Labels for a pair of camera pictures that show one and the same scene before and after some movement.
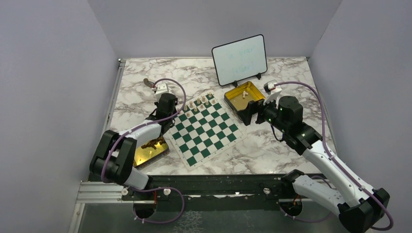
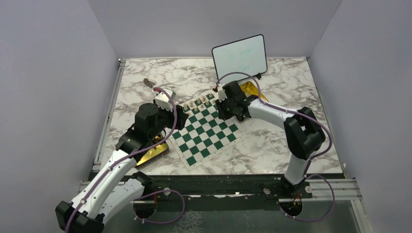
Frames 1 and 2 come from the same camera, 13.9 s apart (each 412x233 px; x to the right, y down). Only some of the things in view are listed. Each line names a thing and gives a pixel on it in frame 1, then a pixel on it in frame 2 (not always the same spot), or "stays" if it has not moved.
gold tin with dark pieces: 149,153 stays
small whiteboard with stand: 240,60 stays
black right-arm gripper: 253,107 -> 221,113
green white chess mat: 205,128 stays
